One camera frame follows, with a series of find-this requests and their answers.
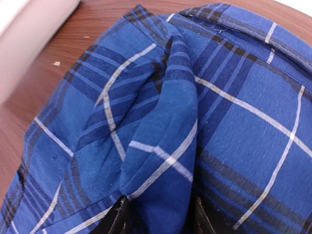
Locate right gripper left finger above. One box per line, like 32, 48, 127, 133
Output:
92, 196, 129, 234

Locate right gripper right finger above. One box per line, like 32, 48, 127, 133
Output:
194, 196, 217, 234

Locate blue plaid long sleeve shirt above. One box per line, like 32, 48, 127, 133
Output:
0, 3, 312, 234

